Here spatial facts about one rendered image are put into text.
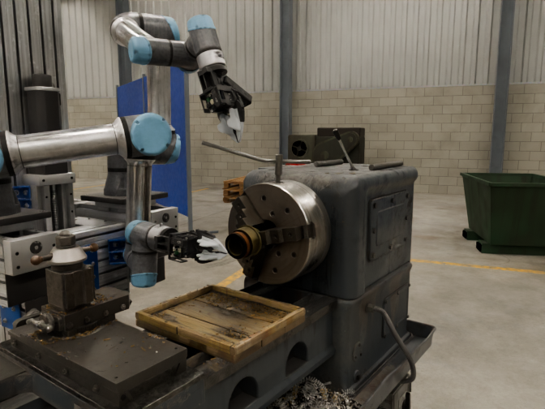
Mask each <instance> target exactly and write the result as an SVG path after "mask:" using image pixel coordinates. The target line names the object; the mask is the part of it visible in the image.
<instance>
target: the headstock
mask: <svg viewBox="0 0 545 409"><path fill-rule="evenodd" d="M305 165H306V166H283V167H282V175H281V180H294V181H296V182H300V183H302V184H304V185H306V186H308V187H309V188H310V189H311V190H312V191H313V192H315V193H316V195H317V196H318V197H319V198H320V199H321V200H322V202H323V204H324V206H325V208H326V210H327V212H328V216H329V220H330V224H331V242H330V246H329V250H328V253H327V255H326V257H325V258H324V260H323V261H322V263H321V264H320V265H319V266H318V267H317V268H316V269H314V270H312V271H311V272H310V273H306V274H304V275H303V276H301V277H299V278H295V279H294V280H292V281H290V282H287V283H284V284H281V285H284V286H290V287H293V288H298V289H301V290H305V291H311V292H315V293H318V294H322V295H328V296H332V297H335V298H339V299H347V300H351V299H357V298H358V297H359V296H361V295H363V294H364V292H365V288H367V287H368V286H370V285H371V284H373V283H374V282H377V281H378V280H380V279H381V278H383V277H384V276H386V275H387V274H389V273H391V272H392V271H393V270H395V269H397V268H399V267H400V266H402V265H404V264H405V263H407V262H408V261H410V253H411V236H412V219H413V202H414V181H415V180H416V179H417V177H418V171H417V169H416V168H415V167H413V166H396V167H390V168H385V169H379V170H369V165H370V164H353V165H354V167H355V168H356V169H358V170H349V169H351V168H350V164H349V163H343V164H341V165H334V166H319V167H315V166H314V163H311V164H305ZM354 172H355V174H350V173H354ZM325 173H329V174H325ZM335 173H342V174H335ZM272 181H276V175H275V168H268V169H259V170H252V171H251V172H249V173H248V174H247V175H246V177H245V179H244V180H243V192H245V191H244V190H245V189H246V188H248V187H250V186H251V185H254V184H257V183H266V182H272ZM342 266H343V267H342ZM317 275H318V276H317ZM312 283H313V284H312ZM343 283H344V284H343ZM339 287H340V288H339Z"/></svg>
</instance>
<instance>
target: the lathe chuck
mask: <svg viewBox="0 0 545 409"><path fill-rule="evenodd" d="M274 182H276V181H272V182H266V183H257V184H254V185H251V186H250V187H248V188H246V189H245V190H244V191H245V193H246V194H247V196H248V197H249V199H250V200H251V202H252V204H253V205H254V206H255V208H256V210H257V211H258V213H259V215H260V216H261V217H262V219H263V220H268V222H267V223H266V224H265V225H264V226H262V227H260V228H259V229H257V230H259V231H262V230H268V229H271V228H272V224H273V223H274V225H275V226H276V227H283V226H302V225H310V224H311V223H312V227H313V233H314V236H313V238H306V239H300V240H298V241H290V242H282V243H271V244H272V245H273V246H274V248H269V249H268V250H267V252H266V256H265V258H264V263H263V266H262V269H261V272H260V276H259V280H258V281H259V282H262V283H265V284H269V285H281V284H284V283H287V282H290V281H292V280H294V279H295V278H299V277H301V276H303V275H304V274H306V273H308V272H310V271H311V270H312V269H313V268H314V267H315V266H316V265H317V263H318V262H319V260H320V258H321V257H322V254H323V252H324V246H325V240H326V230H325V224H324V218H323V215H322V213H321V211H320V208H319V206H318V204H317V203H316V202H315V200H314V199H313V197H312V196H311V195H310V194H309V193H308V192H307V191H306V190H305V189H303V188H302V187H300V186H299V185H297V184H295V183H292V182H288V181H281V183H274ZM236 214H237V212H236V210H235V208H234V206H233V205H232V208H231V210H230V216H229V222H228V232H229V235H230V234H232V233H233V232H234V231H235V230H237V227H236V225H237V224H238V221H237V219H236V218H235V215H236ZM310 222H311V223H310ZM312 262H313V265H312V267H310V268H309V269H308V270H306V269H307V267H308V266H309V264H310V263H312Z"/></svg>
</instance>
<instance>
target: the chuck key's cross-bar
mask: <svg viewBox="0 0 545 409"><path fill-rule="evenodd" d="M201 144H202V145H206V146H208V147H211V148H215V149H220V150H222V151H225V152H228V153H232V154H236V155H239V156H241V157H246V158H250V159H252V160H255V161H260V162H263V163H276V162H277V160H276V159H263V158H261V157H256V156H253V155H250V154H247V153H242V152H239V151H237V150H233V149H228V148H226V147H223V146H220V145H217V144H212V143H209V142H207V141H203V140H202V142H201ZM282 163H290V164H311V160H284V159H283V160H282Z"/></svg>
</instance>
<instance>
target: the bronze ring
mask: <svg viewBox="0 0 545 409"><path fill-rule="evenodd" d="M259 232H260V231H259V230H257V229H256V228H254V227H253V226H249V225H243V226H240V227H239V228H238V229H237V230H235V231H234V232H233V233H232V234H230V235H228V236H227V238H226V240H225V248H226V250H227V252H228V253H229V255H230V256H232V257H233V258H234V259H242V258H246V257H249V256H254V255H256V254H258V253H259V252H260V249H261V246H262V241H261V237H260V234H259Z"/></svg>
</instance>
